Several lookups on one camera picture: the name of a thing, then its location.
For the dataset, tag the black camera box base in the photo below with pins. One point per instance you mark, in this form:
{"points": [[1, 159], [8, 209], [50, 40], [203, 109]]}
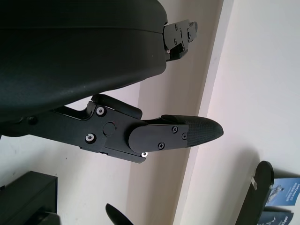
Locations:
{"points": [[25, 197]]}

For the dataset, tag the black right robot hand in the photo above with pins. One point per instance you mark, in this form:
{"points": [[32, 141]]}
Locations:
{"points": [[117, 215]]}

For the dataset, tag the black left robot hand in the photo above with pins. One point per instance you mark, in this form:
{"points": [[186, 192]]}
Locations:
{"points": [[70, 58]]}

